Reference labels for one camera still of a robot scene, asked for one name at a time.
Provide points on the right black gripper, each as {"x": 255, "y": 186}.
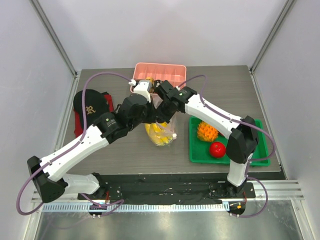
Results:
{"x": 162, "y": 114}

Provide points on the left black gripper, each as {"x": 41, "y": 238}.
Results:
{"x": 153, "y": 111}

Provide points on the yellow fake banana bunch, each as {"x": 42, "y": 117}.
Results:
{"x": 160, "y": 135}

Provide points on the clear zip top bag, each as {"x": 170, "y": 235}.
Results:
{"x": 162, "y": 125}

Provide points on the fake pineapple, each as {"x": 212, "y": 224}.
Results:
{"x": 206, "y": 132}

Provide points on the red fake apple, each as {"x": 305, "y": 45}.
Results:
{"x": 217, "y": 150}

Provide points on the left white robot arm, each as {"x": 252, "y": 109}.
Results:
{"x": 50, "y": 175}

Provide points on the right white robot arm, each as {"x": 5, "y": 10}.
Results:
{"x": 242, "y": 137}

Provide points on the pink compartment box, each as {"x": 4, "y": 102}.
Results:
{"x": 174, "y": 73}

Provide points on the yellow striped donut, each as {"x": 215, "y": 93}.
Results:
{"x": 150, "y": 79}

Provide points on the black and red cap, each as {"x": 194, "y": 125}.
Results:
{"x": 96, "y": 104}

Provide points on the green plastic tray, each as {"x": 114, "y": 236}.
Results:
{"x": 199, "y": 151}

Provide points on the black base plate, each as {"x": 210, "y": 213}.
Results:
{"x": 171, "y": 189}

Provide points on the slotted cable duct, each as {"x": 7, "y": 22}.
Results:
{"x": 130, "y": 208}

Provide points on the left aluminium frame post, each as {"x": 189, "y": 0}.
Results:
{"x": 53, "y": 36}

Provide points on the aluminium frame post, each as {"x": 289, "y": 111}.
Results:
{"x": 285, "y": 11}
{"x": 53, "y": 36}

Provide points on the right aluminium frame post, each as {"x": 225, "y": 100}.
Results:
{"x": 285, "y": 11}

